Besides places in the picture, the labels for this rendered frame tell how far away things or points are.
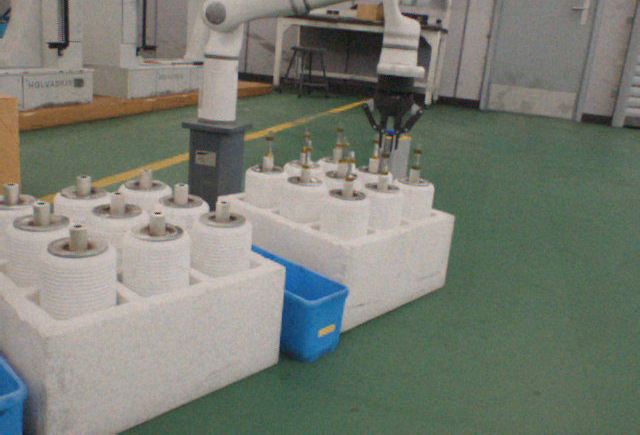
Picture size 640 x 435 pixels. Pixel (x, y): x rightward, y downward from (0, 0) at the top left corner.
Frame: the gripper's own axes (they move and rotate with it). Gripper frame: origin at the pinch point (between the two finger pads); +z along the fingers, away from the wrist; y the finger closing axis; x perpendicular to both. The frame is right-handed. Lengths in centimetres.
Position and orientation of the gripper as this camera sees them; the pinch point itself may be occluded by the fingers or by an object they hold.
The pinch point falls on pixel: (388, 142)
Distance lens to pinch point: 124.6
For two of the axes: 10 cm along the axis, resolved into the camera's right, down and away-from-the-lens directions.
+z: -1.0, 9.6, 2.6
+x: -0.1, 2.6, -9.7
